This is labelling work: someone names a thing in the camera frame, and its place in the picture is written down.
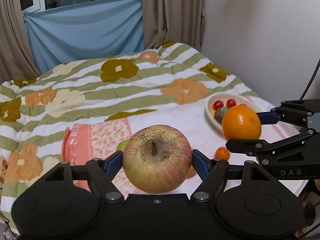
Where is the small mandarin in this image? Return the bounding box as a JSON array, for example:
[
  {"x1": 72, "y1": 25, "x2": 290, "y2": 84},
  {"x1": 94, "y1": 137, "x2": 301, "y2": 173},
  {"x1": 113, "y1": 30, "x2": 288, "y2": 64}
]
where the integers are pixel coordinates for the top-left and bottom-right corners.
[
  {"x1": 188, "y1": 165, "x2": 196, "y2": 177},
  {"x1": 215, "y1": 147, "x2": 231, "y2": 161}
]

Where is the large orange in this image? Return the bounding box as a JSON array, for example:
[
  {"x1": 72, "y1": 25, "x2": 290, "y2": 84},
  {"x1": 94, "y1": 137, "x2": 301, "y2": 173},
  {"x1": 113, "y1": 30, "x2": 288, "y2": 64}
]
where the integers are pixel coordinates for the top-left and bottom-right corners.
[{"x1": 221, "y1": 105, "x2": 261, "y2": 140}]

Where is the green apple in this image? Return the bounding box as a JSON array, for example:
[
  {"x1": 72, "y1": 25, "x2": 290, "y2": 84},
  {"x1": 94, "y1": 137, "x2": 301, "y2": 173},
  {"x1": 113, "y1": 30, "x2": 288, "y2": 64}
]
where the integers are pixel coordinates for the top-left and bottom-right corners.
[{"x1": 117, "y1": 140, "x2": 129, "y2": 152}]

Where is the small red plum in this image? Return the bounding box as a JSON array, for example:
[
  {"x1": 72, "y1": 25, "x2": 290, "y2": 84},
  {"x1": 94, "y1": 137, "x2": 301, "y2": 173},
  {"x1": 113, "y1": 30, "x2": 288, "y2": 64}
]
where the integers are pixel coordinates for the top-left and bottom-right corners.
[{"x1": 226, "y1": 99, "x2": 236, "y2": 108}]

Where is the brown kiwi with sticker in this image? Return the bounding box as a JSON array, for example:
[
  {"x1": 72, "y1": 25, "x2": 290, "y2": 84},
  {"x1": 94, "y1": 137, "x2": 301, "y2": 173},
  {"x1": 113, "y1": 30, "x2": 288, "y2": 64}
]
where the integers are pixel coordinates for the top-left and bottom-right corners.
[{"x1": 214, "y1": 107, "x2": 228, "y2": 124}]

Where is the large red plum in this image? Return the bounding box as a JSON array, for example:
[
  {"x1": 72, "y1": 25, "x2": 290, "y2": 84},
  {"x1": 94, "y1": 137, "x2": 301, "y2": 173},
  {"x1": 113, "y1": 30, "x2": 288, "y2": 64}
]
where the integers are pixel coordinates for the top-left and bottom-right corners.
[{"x1": 212, "y1": 100, "x2": 224, "y2": 111}]

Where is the large pale red apple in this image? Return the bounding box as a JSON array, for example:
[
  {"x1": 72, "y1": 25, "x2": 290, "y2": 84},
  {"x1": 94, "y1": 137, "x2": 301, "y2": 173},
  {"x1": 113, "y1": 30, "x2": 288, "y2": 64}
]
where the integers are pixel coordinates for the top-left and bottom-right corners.
[{"x1": 123, "y1": 125, "x2": 192, "y2": 194}]

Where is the cream yellow bowl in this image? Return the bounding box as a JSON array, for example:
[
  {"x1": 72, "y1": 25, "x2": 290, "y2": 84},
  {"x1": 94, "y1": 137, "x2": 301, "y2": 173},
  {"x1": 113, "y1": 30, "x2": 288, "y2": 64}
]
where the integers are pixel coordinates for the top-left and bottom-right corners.
[{"x1": 204, "y1": 92, "x2": 261, "y2": 135}]

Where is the pink white towel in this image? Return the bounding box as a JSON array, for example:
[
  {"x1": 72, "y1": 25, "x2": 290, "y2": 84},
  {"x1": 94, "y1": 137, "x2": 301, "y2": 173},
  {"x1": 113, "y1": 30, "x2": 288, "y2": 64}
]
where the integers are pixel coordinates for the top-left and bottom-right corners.
[{"x1": 62, "y1": 102, "x2": 225, "y2": 196}]

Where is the floral striped duvet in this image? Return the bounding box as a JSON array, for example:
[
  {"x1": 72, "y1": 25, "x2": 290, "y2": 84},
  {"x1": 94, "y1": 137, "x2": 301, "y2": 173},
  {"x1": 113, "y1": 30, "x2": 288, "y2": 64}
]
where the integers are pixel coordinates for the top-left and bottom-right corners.
[{"x1": 0, "y1": 42, "x2": 259, "y2": 230}]

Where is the beige left curtain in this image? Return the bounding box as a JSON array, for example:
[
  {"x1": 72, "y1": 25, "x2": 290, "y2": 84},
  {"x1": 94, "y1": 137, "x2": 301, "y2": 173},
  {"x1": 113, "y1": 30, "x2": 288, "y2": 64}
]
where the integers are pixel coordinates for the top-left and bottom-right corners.
[{"x1": 1, "y1": 0, "x2": 41, "y2": 83}]

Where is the beige curtain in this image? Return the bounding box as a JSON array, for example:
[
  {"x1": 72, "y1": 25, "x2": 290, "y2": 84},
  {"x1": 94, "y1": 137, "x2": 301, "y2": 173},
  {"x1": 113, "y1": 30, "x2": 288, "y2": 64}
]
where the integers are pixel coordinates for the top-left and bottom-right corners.
[
  {"x1": 1, "y1": 0, "x2": 41, "y2": 83},
  {"x1": 142, "y1": 0, "x2": 205, "y2": 50}
]

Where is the blue hanging cloth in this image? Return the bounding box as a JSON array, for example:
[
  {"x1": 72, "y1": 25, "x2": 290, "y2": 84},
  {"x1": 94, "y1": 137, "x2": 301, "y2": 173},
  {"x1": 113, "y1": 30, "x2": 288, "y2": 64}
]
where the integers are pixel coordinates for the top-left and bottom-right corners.
[{"x1": 24, "y1": 0, "x2": 144, "y2": 74}]

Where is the beige right curtain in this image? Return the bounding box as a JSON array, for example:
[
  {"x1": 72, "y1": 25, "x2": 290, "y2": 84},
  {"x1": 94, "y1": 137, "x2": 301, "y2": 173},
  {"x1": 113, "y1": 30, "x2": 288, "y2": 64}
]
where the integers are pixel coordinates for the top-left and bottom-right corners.
[{"x1": 142, "y1": 0, "x2": 205, "y2": 50}]

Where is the black cable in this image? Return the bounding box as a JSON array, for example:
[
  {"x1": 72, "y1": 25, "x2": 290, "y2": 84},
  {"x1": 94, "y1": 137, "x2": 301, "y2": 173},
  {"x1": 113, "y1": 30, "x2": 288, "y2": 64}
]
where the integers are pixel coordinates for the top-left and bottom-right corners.
[{"x1": 299, "y1": 58, "x2": 320, "y2": 101}]

